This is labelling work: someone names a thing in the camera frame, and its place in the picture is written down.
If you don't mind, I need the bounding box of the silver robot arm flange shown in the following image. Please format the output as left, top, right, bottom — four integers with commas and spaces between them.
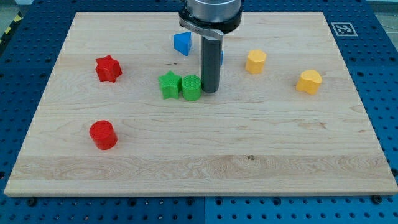
178, 0, 242, 41

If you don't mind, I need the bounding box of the green cylinder block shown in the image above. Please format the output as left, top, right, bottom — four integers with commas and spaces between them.
182, 75, 201, 101

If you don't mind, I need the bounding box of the green star block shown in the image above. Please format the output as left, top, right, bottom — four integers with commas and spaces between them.
158, 71, 182, 99

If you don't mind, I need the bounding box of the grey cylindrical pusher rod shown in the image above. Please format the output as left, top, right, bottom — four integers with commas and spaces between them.
201, 36, 222, 93

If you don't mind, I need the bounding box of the blue triangular block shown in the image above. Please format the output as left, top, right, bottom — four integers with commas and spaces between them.
173, 32, 192, 56

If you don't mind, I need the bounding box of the yellow hexagon block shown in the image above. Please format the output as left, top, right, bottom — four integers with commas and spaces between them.
245, 49, 267, 74

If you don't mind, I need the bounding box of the light wooden board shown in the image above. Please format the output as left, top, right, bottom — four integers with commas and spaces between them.
4, 12, 397, 197

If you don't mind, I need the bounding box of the red cylinder block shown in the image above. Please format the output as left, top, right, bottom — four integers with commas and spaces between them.
89, 120, 118, 150

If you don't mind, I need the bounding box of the red star block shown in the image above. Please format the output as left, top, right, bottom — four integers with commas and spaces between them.
95, 55, 122, 83

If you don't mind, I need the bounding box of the yellow heart block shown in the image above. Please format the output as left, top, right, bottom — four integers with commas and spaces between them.
296, 70, 323, 95

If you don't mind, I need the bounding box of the white fiducial marker tag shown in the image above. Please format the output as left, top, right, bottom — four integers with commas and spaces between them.
331, 22, 358, 37

